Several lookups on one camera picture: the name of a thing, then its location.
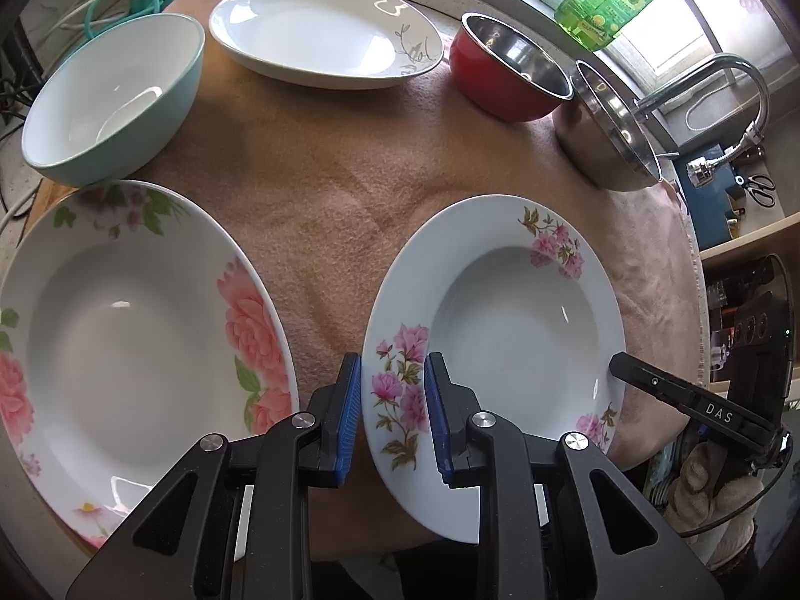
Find white plate grey leaf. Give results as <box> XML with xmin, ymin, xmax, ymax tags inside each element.
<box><xmin>209</xmin><ymin>0</ymin><xmax>444</xmax><ymax>91</ymax></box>

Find large peony flower plate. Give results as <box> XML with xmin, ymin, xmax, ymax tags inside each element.
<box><xmin>1</xmin><ymin>180</ymin><xmax>299</xmax><ymax>547</ymax></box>

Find green dish soap bottle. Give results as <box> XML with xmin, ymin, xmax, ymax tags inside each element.
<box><xmin>554</xmin><ymin>0</ymin><xmax>655</xmax><ymax>53</ymax></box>

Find wooden shelf unit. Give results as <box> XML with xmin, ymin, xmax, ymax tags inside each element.
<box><xmin>695</xmin><ymin>211</ymin><xmax>800</xmax><ymax>401</ymax></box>

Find large stainless steel bowl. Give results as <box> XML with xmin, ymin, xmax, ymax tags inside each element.
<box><xmin>552</xmin><ymin>61</ymin><xmax>662</xmax><ymax>193</ymax></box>

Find blue knife block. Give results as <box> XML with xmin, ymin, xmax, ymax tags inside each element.
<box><xmin>674</xmin><ymin>143</ymin><xmax>735</xmax><ymax>251</ymax></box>

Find chrome kitchen faucet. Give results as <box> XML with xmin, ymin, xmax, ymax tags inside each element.
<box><xmin>633</xmin><ymin>54</ymin><xmax>773</xmax><ymax>189</ymax></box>

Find teal ceramic bowl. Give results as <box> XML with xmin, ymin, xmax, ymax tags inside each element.
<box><xmin>21</xmin><ymin>13</ymin><xmax>206</xmax><ymax>189</ymax></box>

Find black scissors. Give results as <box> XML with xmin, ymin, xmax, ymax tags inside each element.
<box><xmin>735</xmin><ymin>173</ymin><xmax>777</xmax><ymax>209</ymax></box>

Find red steel bowl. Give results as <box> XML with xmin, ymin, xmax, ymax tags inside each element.
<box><xmin>449</xmin><ymin>12</ymin><xmax>574</xmax><ymax>124</ymax></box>

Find pink towel mat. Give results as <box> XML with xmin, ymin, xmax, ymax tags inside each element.
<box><xmin>36</xmin><ymin>0</ymin><xmax>708</xmax><ymax>564</ymax></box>

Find gloved right hand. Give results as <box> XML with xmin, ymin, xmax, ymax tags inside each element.
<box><xmin>664</xmin><ymin>441</ymin><xmax>765</xmax><ymax>570</ymax></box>

